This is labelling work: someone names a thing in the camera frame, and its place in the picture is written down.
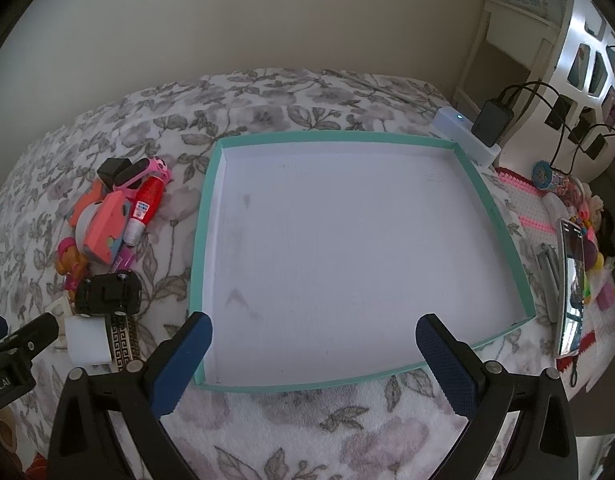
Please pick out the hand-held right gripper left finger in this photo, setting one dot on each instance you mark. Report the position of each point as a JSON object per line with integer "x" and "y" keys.
{"x": 182, "y": 360}

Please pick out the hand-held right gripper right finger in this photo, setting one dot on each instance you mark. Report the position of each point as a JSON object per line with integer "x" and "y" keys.
{"x": 447, "y": 365}

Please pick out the white charger plug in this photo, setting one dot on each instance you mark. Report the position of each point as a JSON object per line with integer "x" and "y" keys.
{"x": 87, "y": 342}

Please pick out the black gold patterned band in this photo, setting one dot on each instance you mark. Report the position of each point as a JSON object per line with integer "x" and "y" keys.
{"x": 121, "y": 345}

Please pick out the pink doll figurine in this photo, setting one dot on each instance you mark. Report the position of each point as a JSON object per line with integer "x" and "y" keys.
{"x": 70, "y": 260}

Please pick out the black toy car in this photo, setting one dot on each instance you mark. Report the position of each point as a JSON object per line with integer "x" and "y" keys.
{"x": 107, "y": 292}

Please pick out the purple plastic stick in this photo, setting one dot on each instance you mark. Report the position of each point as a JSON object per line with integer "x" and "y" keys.
{"x": 123, "y": 260}

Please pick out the coral and teal toy block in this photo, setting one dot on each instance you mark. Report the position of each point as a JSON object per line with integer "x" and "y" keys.
{"x": 105, "y": 232}

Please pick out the teal shallow cardboard tray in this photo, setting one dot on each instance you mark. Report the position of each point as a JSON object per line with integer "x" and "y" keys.
{"x": 337, "y": 240}

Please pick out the red glue tube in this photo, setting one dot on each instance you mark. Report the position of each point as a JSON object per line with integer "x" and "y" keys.
{"x": 150, "y": 196}

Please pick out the small black box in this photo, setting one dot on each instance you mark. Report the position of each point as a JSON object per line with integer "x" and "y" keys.
{"x": 111, "y": 170}

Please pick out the pink and black toy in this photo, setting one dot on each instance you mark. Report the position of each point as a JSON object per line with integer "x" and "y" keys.
{"x": 140, "y": 172}

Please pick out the white round object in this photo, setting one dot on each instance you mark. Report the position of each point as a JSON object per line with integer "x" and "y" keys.
{"x": 81, "y": 234}

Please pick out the grey stapler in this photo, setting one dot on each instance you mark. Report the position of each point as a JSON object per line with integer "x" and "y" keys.
{"x": 550, "y": 280}

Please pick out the black smartphone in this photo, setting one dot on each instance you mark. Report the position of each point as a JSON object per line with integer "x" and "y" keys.
{"x": 570, "y": 285}

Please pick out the white pink crochet mat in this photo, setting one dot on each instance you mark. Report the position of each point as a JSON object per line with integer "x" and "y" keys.
{"x": 527, "y": 200}

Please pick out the pile of colourful small toys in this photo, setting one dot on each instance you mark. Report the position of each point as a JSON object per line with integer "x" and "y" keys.
{"x": 595, "y": 240}

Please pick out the round blue lid tin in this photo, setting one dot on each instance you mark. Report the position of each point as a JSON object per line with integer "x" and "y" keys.
{"x": 545, "y": 169}

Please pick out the white power strip box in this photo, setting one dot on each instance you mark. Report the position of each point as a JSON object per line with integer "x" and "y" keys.
{"x": 457, "y": 127}

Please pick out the black power adapter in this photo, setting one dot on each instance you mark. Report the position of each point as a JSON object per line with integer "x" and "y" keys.
{"x": 492, "y": 122}

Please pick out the floral grey white blanket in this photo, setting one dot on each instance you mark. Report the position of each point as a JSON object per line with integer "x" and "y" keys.
{"x": 312, "y": 100}

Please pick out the white cubby shelf unit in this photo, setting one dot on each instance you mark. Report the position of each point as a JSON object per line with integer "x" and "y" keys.
{"x": 577, "y": 35}

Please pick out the white side table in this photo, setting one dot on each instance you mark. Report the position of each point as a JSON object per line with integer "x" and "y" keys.
{"x": 512, "y": 15}

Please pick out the black wall plug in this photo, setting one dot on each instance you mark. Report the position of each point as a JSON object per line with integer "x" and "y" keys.
{"x": 557, "y": 115}
{"x": 597, "y": 147}
{"x": 582, "y": 132}

